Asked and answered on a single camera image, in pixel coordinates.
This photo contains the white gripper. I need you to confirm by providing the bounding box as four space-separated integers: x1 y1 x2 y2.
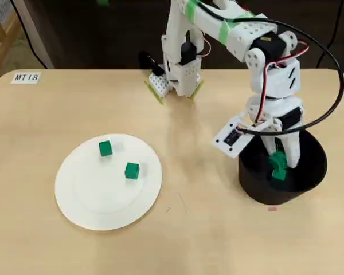
245 96 305 169

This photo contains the black pot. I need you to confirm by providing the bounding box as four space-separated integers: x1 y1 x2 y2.
238 128 329 206

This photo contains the white paper plate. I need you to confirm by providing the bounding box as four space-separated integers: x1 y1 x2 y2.
54 133 163 231

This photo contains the yellow-green tape strip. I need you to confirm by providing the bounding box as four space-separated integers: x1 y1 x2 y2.
144 81 165 106
190 79 205 101

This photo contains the white MT18 label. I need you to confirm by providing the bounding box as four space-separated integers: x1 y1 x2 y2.
10 71 42 85

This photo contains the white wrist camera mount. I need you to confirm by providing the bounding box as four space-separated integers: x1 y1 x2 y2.
212 116 255 158

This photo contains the black camera cable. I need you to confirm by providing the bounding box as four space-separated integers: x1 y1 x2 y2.
194 0 344 135

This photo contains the thin black background cable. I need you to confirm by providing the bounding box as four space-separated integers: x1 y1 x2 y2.
316 0 344 69
11 0 49 69

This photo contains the white partition post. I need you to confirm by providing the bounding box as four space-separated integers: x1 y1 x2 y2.
10 0 56 69

